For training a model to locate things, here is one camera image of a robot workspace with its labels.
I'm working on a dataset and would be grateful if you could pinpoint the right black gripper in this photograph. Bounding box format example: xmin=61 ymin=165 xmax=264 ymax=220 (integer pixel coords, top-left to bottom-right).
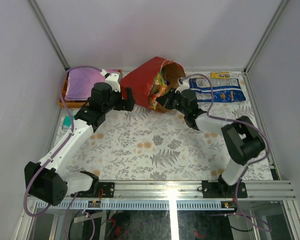
xmin=156 ymin=88 xmax=189 ymax=116

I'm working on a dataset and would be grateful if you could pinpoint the orange snack packet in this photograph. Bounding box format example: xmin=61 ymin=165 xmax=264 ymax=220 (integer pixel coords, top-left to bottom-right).
xmin=148 ymin=84 xmax=168 ymax=112

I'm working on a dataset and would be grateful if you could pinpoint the red brown paper bag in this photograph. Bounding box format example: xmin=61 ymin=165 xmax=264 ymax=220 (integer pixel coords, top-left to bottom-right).
xmin=120 ymin=56 xmax=186 ymax=113

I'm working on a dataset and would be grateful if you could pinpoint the yellow M&M candy packet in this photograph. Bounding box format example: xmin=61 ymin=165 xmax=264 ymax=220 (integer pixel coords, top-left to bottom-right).
xmin=210 ymin=71 xmax=231 ymax=79

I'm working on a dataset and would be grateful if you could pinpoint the blue Doritos chip bag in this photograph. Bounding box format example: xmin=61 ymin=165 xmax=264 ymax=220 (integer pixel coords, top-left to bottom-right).
xmin=189 ymin=78 xmax=246 ymax=103

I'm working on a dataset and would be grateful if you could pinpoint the teal red snack packet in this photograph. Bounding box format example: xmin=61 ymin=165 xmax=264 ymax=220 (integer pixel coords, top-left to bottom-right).
xmin=61 ymin=115 xmax=74 ymax=130

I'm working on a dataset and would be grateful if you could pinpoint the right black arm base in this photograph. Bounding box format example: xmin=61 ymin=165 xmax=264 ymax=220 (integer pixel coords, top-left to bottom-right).
xmin=197 ymin=175 xmax=248 ymax=199

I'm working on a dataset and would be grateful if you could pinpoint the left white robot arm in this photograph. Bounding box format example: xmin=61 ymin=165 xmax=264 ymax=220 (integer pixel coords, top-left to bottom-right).
xmin=24 ymin=81 xmax=136 ymax=206

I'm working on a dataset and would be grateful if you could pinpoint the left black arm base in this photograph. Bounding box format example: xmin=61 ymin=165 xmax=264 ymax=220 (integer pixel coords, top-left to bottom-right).
xmin=67 ymin=170 xmax=115 ymax=199

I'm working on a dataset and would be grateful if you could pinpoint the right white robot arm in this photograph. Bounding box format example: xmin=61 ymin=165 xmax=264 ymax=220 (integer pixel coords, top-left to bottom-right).
xmin=156 ymin=88 xmax=266 ymax=198

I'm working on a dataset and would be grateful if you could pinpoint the green yellow snack packet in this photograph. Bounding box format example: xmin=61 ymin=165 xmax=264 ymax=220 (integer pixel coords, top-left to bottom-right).
xmin=151 ymin=70 xmax=170 ymax=95

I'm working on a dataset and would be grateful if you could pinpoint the orange plastic tray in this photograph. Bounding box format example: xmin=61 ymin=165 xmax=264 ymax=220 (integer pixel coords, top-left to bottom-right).
xmin=57 ymin=67 xmax=123 ymax=109

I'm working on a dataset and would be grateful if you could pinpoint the purple Frozen fabric cloth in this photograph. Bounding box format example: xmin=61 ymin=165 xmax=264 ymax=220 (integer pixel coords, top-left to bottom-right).
xmin=60 ymin=66 xmax=118 ymax=101

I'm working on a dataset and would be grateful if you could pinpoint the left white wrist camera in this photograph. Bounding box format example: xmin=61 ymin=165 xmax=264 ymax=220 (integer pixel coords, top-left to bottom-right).
xmin=100 ymin=69 xmax=122 ymax=93

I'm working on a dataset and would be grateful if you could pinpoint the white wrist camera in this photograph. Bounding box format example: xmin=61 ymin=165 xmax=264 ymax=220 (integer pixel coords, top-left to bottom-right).
xmin=100 ymin=69 xmax=122 ymax=93
xmin=175 ymin=78 xmax=190 ymax=93

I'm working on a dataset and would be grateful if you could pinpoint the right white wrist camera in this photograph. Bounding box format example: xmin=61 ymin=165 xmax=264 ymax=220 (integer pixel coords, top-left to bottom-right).
xmin=175 ymin=78 xmax=190 ymax=93

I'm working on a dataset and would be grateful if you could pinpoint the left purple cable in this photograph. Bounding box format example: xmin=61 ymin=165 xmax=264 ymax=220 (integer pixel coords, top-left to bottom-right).
xmin=23 ymin=65 xmax=102 ymax=240

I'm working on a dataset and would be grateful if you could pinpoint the aluminium front rail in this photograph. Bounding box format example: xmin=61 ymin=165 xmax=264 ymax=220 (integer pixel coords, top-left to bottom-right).
xmin=27 ymin=178 xmax=297 ymax=200

